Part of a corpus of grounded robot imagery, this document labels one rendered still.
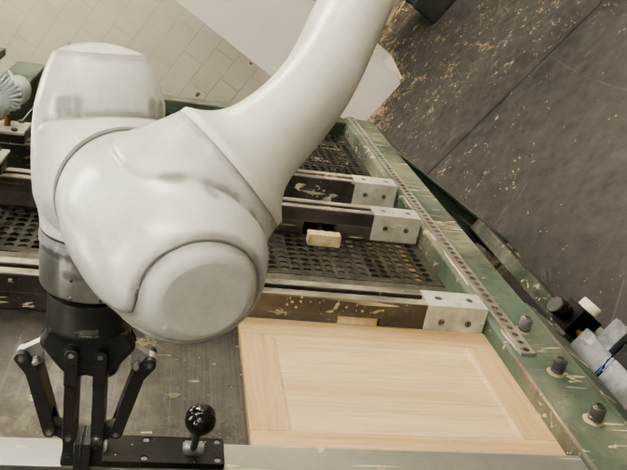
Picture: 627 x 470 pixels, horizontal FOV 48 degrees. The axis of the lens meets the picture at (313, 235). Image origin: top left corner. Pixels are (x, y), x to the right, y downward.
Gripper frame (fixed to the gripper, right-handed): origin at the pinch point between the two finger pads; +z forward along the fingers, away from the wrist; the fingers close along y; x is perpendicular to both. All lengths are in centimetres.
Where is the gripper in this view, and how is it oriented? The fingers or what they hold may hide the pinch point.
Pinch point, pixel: (82, 462)
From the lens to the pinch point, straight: 78.1
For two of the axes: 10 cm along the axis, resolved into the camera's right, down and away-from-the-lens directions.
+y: 9.7, 0.9, 2.0
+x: -1.5, -4.1, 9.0
